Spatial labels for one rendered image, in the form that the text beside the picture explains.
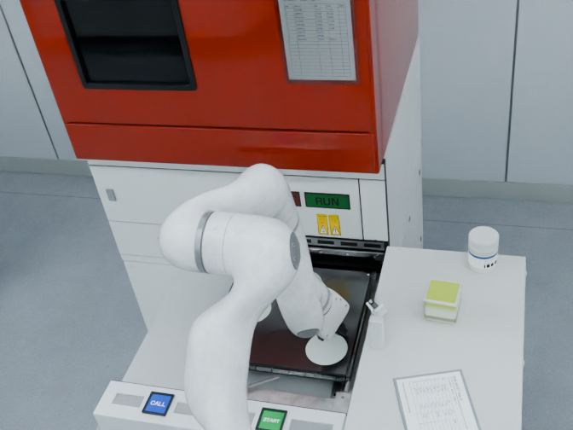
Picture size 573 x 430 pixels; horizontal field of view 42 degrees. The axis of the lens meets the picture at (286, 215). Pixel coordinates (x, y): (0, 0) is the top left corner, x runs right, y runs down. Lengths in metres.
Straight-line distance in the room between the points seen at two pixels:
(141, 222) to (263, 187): 0.97
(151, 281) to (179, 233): 1.18
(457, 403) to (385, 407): 0.15
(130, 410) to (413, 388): 0.61
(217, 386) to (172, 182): 0.97
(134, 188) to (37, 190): 2.27
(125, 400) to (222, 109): 0.70
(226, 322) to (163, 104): 0.82
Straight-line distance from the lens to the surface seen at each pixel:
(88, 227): 3.92
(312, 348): 1.81
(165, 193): 2.06
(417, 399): 1.62
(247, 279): 1.12
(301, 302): 1.47
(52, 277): 3.70
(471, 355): 1.70
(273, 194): 1.25
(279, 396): 1.76
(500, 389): 1.65
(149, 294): 2.38
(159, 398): 1.71
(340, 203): 1.90
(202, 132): 1.82
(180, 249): 1.16
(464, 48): 3.29
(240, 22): 1.64
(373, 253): 1.97
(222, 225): 1.14
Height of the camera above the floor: 2.25
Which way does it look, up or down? 38 degrees down
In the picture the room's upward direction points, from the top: 9 degrees counter-clockwise
